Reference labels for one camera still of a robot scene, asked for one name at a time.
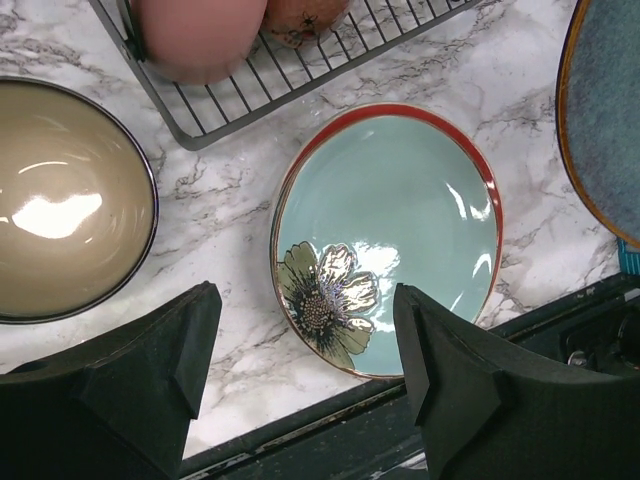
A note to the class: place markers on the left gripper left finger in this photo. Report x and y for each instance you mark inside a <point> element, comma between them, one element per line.
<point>117,406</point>

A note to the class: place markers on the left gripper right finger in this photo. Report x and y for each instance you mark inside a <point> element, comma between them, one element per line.
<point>489,408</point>

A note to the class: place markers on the black wire dish rack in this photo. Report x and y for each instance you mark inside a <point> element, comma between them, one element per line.
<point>273,75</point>

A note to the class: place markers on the blue ceramic plate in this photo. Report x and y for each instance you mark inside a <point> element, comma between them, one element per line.
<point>597,112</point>

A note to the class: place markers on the plain pink mug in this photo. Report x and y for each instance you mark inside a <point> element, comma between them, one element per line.
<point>196,42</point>

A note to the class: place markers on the pink printed coffee mug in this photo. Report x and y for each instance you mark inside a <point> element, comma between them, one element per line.
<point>302,23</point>

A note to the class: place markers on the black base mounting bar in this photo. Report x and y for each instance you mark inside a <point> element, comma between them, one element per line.
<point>369,432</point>

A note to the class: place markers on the dark bowl cream inside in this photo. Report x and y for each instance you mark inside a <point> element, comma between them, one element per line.
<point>79,203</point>

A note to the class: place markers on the light blue floral plate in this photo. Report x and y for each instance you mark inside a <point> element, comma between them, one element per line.
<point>384,193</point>

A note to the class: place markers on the blue network switch box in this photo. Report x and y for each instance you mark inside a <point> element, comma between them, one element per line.
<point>628,258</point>

